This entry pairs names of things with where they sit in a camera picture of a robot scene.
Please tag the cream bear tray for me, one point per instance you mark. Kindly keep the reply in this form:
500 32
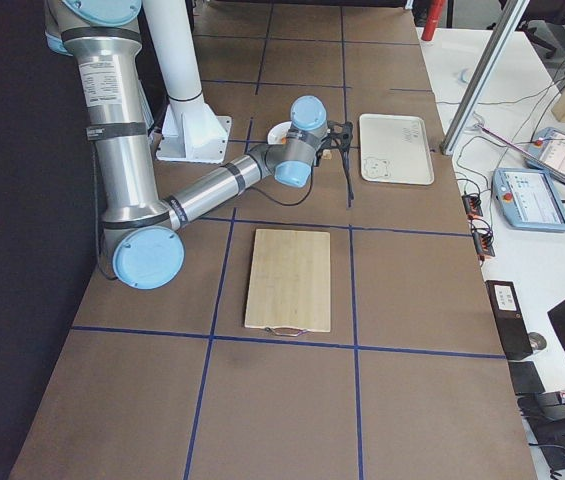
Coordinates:
394 149

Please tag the orange connector block near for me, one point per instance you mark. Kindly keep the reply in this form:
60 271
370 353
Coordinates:
483 242

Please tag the teach pendant far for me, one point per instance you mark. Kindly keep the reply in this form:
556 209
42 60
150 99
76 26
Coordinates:
548 147

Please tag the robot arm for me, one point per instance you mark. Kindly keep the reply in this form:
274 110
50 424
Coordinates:
140 228

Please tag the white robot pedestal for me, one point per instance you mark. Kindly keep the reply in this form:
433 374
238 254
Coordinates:
191 132

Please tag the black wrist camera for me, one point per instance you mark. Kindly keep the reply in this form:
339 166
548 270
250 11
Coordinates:
339 136

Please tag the aluminium frame post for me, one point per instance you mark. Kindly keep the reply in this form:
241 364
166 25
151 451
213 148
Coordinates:
506 25

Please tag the teach pendant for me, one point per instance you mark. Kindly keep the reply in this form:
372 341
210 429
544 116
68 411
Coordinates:
548 147
528 199

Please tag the orange connector block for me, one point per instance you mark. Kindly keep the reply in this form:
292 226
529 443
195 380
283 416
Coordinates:
483 242
472 205

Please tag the wooden cutting board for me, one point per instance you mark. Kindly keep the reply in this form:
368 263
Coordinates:
290 282

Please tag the black box with labels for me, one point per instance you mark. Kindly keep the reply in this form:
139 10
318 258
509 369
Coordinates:
508 319

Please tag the teach pendant near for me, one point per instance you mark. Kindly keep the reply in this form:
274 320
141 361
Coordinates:
528 199

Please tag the orange connector block far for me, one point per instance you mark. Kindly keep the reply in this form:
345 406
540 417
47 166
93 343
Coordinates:
472 205

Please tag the red cylinder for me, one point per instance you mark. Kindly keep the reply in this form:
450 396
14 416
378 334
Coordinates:
434 12

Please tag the white round plate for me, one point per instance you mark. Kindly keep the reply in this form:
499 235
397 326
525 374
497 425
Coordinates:
277 134

